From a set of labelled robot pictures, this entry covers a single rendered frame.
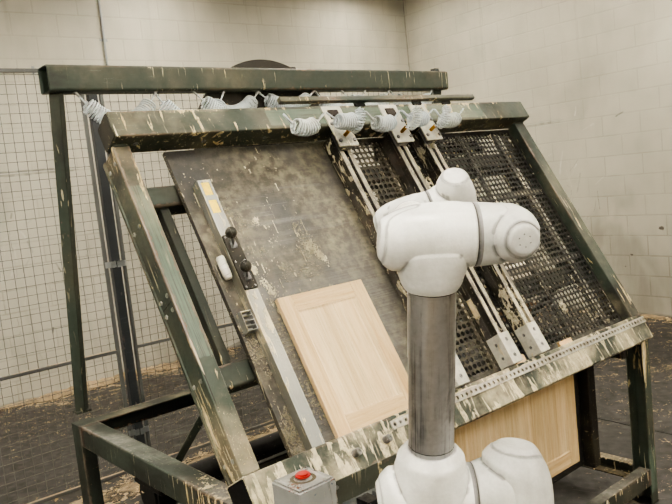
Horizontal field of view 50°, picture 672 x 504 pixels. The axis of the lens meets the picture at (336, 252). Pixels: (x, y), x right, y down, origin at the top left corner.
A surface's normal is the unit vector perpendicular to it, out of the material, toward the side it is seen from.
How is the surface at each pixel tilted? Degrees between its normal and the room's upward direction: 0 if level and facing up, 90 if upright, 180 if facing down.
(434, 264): 107
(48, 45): 90
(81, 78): 90
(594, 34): 90
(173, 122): 60
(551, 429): 90
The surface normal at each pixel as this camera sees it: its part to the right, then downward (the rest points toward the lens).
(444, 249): 0.04, 0.35
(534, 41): -0.78, 0.15
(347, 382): 0.51, -0.49
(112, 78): 0.65, 0.01
